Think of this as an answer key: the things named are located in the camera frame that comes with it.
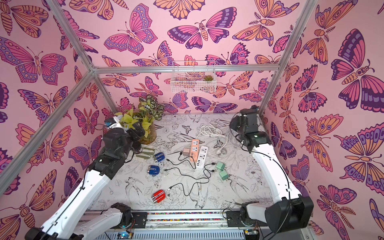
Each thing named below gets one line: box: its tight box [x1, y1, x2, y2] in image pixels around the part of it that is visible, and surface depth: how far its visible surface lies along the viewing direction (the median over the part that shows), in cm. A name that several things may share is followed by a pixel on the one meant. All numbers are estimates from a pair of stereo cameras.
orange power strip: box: [189, 139, 200, 164], surface depth 99 cm
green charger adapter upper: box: [216, 161, 226, 171], surface depth 92 cm
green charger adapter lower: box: [219, 170, 229, 181], surface depth 89 cm
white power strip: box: [195, 145, 208, 169], surface depth 94 cm
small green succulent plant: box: [203, 75, 214, 81], surface depth 95 cm
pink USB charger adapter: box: [182, 147, 190, 156], surface depth 99 cm
